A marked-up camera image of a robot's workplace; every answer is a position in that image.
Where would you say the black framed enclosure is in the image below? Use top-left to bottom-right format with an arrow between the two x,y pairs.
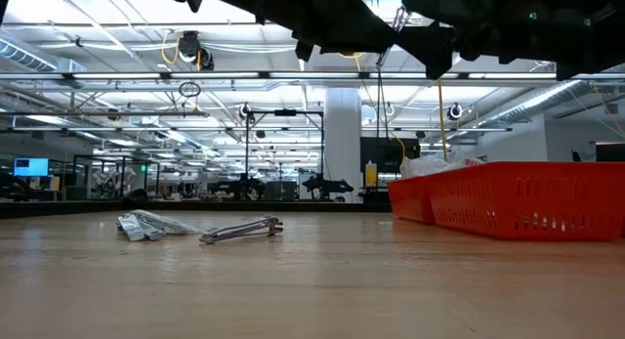
71,153 -> 161,201

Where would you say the black wall screen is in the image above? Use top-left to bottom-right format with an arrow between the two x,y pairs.
359,136 -> 423,178

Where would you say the yellow bottle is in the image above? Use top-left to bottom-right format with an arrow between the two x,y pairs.
364,159 -> 379,189

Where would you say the black monitor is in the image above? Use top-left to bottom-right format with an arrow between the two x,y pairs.
595,142 -> 625,164

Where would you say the red plastic mesh basket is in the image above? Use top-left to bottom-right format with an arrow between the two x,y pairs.
424,160 -> 625,242
388,175 -> 438,227

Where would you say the long ceiling light strip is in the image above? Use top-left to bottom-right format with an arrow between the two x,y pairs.
0,70 -> 625,82

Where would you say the white building column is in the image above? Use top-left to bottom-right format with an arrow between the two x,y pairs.
323,87 -> 363,204

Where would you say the silver nail clipper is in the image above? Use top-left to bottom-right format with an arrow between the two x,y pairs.
374,5 -> 412,69
129,208 -> 199,236
115,212 -> 168,243
197,213 -> 285,245

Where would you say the black gantry frame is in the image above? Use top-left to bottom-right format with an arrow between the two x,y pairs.
244,109 -> 326,201

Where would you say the cotton bag with dark print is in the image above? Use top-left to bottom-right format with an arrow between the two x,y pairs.
398,150 -> 440,180

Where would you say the black hanging cable loop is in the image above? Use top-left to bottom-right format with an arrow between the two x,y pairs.
177,80 -> 203,100

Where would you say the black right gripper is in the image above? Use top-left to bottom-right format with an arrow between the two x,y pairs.
395,0 -> 625,81

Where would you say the black aluminium table frame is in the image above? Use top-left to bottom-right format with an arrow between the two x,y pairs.
0,197 -> 395,220

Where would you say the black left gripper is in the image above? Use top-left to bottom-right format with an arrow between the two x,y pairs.
204,0 -> 397,63

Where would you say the blue computer monitor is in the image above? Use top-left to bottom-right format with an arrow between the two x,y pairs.
13,157 -> 51,179

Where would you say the silver air duct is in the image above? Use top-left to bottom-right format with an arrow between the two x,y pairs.
476,79 -> 585,131
0,34 -> 88,76

